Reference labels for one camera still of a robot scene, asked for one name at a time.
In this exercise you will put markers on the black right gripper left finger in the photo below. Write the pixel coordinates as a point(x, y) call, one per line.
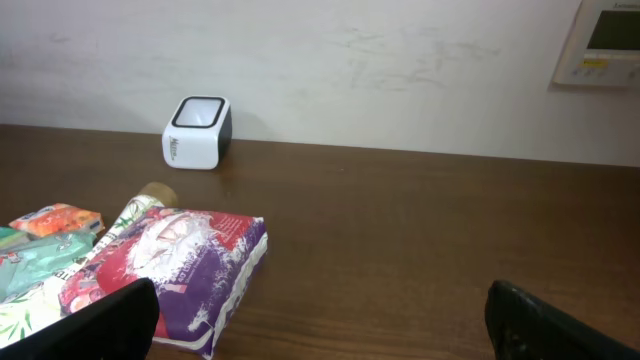
point(119, 326)

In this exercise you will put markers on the white wall control panel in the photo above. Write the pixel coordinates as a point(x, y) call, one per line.
point(602, 47)

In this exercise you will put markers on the white floral lotion tube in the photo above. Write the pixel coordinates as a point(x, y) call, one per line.
point(37, 307)

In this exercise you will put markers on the red purple pad package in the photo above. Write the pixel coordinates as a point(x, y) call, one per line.
point(200, 262)

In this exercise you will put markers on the white barcode scanner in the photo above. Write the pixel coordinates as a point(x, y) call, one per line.
point(199, 133)

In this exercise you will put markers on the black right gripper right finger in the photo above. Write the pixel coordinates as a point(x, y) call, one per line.
point(522, 326)

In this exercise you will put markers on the orange Kleenex tissue pack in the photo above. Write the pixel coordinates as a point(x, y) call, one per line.
point(59, 218)

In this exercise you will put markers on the teal toilet wipes pack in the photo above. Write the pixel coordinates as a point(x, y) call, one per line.
point(27, 264)

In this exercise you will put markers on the teal Kleenex tissue pack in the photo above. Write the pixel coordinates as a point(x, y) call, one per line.
point(10, 237)

